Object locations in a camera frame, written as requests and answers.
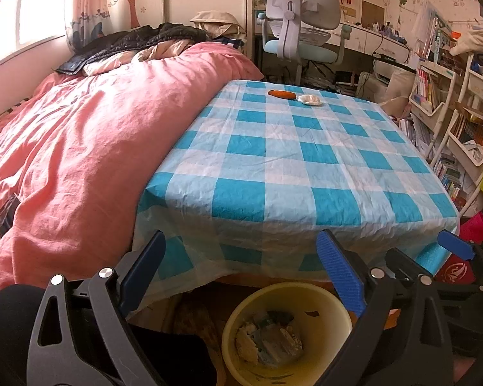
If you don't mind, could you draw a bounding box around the printed curtain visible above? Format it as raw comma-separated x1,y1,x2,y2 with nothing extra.
64,0,114,55

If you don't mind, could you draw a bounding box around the yellow trash bin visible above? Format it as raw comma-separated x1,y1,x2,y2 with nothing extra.
221,282,354,386

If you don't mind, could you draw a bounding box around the dark jacket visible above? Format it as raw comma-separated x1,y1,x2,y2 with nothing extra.
58,23,212,75

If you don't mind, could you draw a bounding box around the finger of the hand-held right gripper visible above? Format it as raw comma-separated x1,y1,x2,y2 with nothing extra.
385,247,425,284
438,229,483,286

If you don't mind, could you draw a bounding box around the white and teal desk chair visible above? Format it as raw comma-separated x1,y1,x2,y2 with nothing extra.
254,0,353,85

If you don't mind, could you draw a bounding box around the clear plastic bottle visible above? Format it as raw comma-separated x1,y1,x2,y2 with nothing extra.
261,326,304,366

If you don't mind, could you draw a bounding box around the beige cloth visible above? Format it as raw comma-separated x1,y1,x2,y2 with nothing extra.
451,24,483,56

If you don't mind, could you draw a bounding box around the white desk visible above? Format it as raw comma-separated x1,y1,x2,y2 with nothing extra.
338,20,413,65

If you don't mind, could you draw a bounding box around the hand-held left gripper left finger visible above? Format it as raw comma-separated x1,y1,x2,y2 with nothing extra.
26,230,167,386

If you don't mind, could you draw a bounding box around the pink duvet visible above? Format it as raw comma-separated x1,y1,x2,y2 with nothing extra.
0,42,264,302

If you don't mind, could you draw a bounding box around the beige pillow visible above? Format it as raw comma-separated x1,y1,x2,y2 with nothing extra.
190,11,246,39

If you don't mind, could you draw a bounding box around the blue checkered tablecloth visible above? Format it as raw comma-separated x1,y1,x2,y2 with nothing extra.
131,79,461,314

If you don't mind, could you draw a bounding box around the pile of books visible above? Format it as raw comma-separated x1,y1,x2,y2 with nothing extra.
432,155,469,210

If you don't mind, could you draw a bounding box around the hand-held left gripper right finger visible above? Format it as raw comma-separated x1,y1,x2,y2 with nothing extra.
316,229,453,386

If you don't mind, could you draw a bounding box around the red bag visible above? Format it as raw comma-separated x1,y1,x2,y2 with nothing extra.
435,215,483,286

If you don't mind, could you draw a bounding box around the white bookshelf rack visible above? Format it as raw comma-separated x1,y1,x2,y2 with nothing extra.
447,68,483,210
408,60,457,157

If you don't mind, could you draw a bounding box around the window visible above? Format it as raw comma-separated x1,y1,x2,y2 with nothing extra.
0,0,79,75

